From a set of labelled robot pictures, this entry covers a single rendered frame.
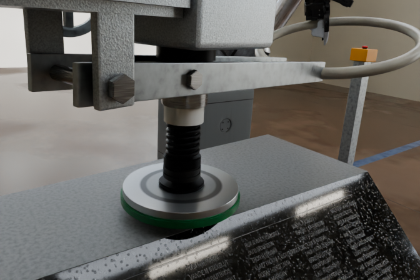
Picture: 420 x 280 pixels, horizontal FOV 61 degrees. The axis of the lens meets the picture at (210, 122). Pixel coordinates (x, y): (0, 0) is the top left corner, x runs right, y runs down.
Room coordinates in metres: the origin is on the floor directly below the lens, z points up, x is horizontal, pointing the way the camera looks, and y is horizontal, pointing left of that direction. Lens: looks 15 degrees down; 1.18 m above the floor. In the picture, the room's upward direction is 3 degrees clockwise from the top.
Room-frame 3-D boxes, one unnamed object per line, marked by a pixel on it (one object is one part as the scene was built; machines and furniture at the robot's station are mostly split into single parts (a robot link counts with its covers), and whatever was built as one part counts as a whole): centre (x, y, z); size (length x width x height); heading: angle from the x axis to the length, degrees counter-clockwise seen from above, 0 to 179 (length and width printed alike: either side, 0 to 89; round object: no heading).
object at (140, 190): (0.60, 0.05, 0.89); 0.21 x 0.21 x 0.01
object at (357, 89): (2.39, -0.98, 0.54); 0.20 x 0.20 x 1.09; 36
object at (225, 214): (0.60, 0.05, 0.88); 0.22 x 0.22 x 0.04
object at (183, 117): (0.60, 0.05, 1.03); 0.07 x 0.07 x 0.04
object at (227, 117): (2.00, 0.04, 0.43); 0.50 x 0.50 x 0.85; 38
